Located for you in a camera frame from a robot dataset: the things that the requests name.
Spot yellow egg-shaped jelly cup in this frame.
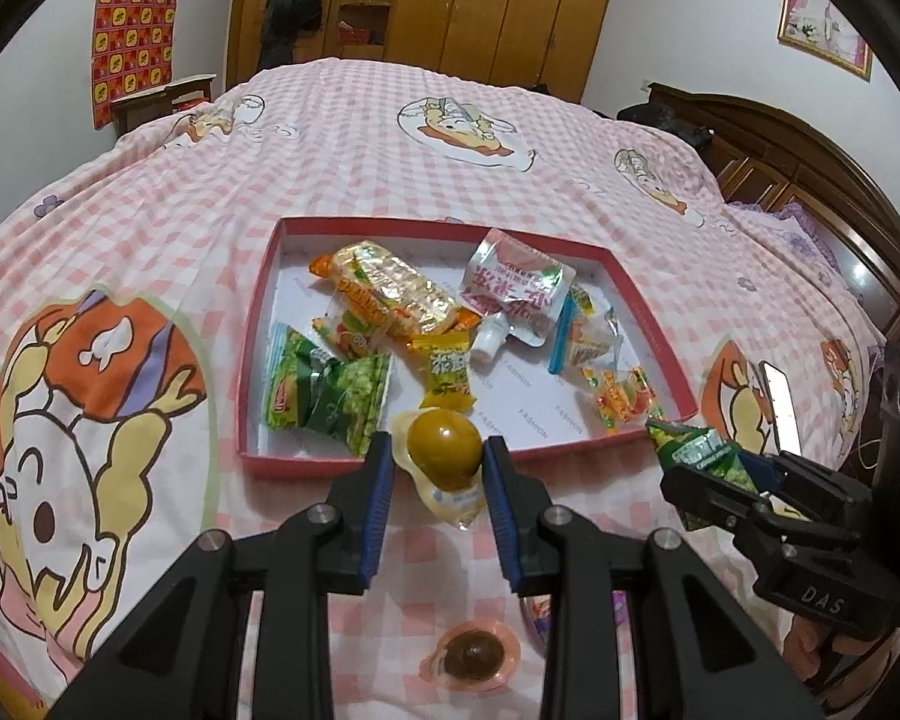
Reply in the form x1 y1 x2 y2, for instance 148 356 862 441
391 406 497 531

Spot red cardboard tray box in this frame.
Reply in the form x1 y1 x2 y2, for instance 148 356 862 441
238 216 698 479

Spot yellow candy packet green print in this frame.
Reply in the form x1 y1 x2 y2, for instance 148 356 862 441
409 330 473 410

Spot multicoloured clear candy packet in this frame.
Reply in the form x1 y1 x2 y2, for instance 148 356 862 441
311 292 392 362

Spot orange cracker packet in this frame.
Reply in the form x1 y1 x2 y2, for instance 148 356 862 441
309 240 481 337

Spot dark hanging clothes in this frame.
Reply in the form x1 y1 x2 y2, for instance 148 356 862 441
259 0 327 70

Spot red and yellow wall poster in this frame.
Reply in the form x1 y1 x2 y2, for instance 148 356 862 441
91 0 179 130

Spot purple pillow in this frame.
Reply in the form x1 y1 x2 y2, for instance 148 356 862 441
727 199 833 286

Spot dark wooden headboard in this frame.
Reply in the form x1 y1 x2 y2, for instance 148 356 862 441
645 81 900 346

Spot person's right hand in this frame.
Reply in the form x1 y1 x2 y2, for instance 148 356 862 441
784 606 875 692

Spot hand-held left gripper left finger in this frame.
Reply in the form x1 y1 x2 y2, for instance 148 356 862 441
45 431 397 720

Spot pink checked printed blanket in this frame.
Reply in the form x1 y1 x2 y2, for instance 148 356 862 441
0 58 890 720

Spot wooden bedside table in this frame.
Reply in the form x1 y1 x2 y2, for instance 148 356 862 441
110 75 217 137

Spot clear orange candy packet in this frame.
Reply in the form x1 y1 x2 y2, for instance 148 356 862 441
581 366 665 436

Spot silver blue-edged snack packet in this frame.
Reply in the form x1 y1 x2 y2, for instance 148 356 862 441
549 285 623 377

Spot brown jelly cup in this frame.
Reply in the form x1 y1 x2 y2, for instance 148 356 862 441
420 619 520 692

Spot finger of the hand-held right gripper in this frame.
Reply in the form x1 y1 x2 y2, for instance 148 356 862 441
742 453 872 520
660 465 767 535

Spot purple and orange snack packet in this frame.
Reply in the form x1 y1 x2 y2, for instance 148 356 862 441
521 591 631 647

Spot framed wall picture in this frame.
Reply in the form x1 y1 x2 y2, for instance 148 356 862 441
777 0 873 82

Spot pink jelly pouch white cap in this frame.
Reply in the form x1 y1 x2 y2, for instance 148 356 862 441
461 229 577 362

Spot smartphone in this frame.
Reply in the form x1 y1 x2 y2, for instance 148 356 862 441
759 360 800 455

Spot wooden wardrobe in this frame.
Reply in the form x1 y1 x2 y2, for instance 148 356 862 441
225 0 623 102

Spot black bag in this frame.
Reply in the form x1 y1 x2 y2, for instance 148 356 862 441
616 101 713 147

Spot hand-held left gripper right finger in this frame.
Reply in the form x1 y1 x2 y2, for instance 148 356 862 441
482 435 826 720

